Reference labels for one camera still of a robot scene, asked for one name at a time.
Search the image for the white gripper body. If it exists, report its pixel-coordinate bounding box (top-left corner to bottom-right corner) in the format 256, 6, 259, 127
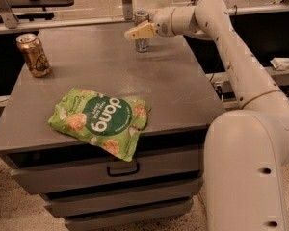
149, 7, 175, 37

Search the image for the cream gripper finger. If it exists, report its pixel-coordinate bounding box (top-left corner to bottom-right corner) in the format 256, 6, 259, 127
124, 21, 157, 40

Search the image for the silver blue redbull can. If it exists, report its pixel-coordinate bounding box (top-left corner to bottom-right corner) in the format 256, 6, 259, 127
134, 10, 149, 53

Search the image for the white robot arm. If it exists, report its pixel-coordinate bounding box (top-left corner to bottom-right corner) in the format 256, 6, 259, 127
125, 0, 289, 231

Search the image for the green rice chip bag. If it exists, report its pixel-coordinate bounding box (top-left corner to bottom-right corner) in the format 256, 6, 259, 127
48, 89, 150, 162

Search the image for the gold soda can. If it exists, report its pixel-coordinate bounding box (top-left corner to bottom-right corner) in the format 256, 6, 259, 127
16, 33, 50, 78

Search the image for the white crumpled packet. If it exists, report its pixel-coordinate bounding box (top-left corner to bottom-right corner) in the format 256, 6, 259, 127
271, 58, 289, 71

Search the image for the grey drawer cabinet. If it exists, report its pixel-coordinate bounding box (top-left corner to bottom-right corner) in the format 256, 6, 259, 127
0, 24, 223, 231

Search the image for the black drawer handle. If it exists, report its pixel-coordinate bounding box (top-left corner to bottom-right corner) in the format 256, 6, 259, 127
106, 162, 140, 177

